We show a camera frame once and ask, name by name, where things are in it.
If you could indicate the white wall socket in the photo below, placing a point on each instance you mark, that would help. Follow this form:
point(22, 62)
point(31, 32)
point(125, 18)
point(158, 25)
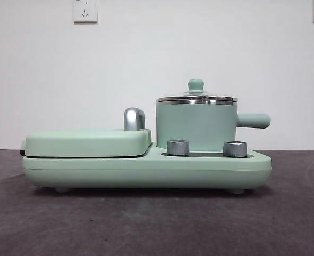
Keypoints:
point(85, 12)

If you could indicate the mint green breakfast machine base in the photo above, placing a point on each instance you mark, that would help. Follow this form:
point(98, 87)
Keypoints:
point(199, 173)

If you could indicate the silver control knob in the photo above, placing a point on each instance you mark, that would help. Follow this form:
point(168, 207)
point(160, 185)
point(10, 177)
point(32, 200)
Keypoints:
point(235, 148)
point(177, 147)

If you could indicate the glass lid with green knob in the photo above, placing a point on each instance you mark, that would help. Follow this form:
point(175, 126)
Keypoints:
point(196, 86)

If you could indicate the mint green hinged griddle lid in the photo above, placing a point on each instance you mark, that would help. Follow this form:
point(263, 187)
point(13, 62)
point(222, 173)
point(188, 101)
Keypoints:
point(79, 142)

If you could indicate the mint green steamer pot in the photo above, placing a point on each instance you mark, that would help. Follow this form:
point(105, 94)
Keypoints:
point(194, 122)

